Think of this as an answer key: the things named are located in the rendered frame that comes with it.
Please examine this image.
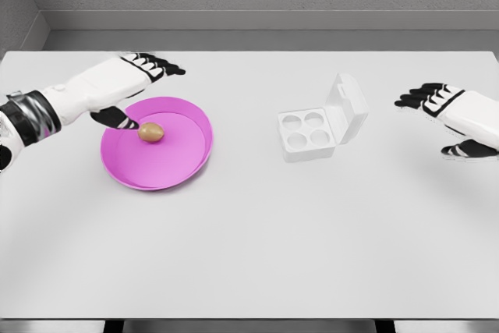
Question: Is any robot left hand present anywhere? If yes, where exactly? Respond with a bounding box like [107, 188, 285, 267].
[65, 52, 187, 132]

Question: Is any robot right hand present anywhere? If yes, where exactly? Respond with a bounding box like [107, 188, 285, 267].
[394, 82, 499, 161]

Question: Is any brown egg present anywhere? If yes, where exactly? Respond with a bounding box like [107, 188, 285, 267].
[137, 122, 165, 143]

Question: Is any white egg box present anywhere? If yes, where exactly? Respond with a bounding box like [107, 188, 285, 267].
[277, 72, 370, 164]

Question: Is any pink round plate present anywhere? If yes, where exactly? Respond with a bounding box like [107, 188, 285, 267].
[100, 96, 214, 193]

